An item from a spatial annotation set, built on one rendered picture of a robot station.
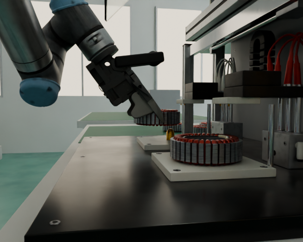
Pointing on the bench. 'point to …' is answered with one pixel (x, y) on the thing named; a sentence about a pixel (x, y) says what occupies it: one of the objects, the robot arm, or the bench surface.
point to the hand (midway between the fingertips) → (159, 118)
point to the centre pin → (170, 134)
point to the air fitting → (300, 151)
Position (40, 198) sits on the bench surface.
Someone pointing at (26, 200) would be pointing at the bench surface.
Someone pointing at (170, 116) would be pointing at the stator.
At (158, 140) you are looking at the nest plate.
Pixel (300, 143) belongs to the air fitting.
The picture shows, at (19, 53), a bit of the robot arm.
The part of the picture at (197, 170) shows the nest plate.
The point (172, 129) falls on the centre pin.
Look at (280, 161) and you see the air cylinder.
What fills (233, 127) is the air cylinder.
